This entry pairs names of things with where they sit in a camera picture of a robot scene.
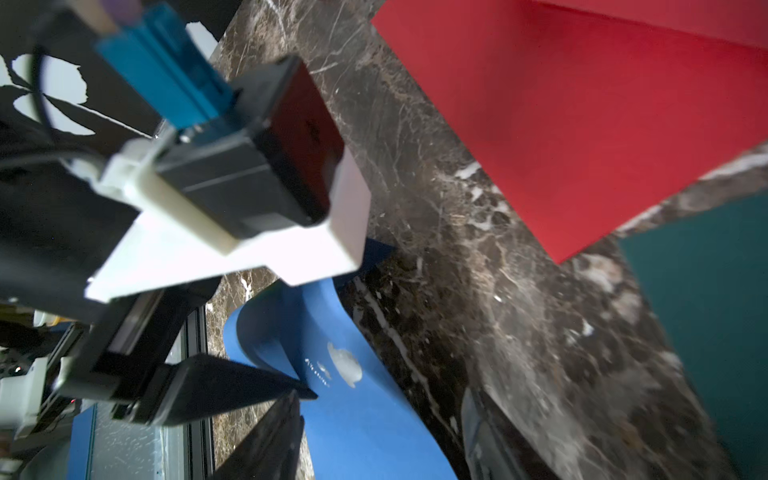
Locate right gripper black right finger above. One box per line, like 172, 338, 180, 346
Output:
461, 387, 558, 480

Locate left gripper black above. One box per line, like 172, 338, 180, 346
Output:
0, 119, 373, 433

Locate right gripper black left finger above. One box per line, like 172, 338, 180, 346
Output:
210, 391, 305, 480

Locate blue envelope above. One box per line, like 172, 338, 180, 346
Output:
223, 274, 456, 479

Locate green envelope back middle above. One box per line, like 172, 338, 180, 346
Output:
620, 193, 767, 479

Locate red envelope back right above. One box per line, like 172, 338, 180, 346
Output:
372, 1, 767, 263

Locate black aluminium front rail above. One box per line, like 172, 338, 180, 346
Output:
157, 307, 215, 479

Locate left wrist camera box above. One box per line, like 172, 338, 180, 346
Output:
155, 55, 345, 240

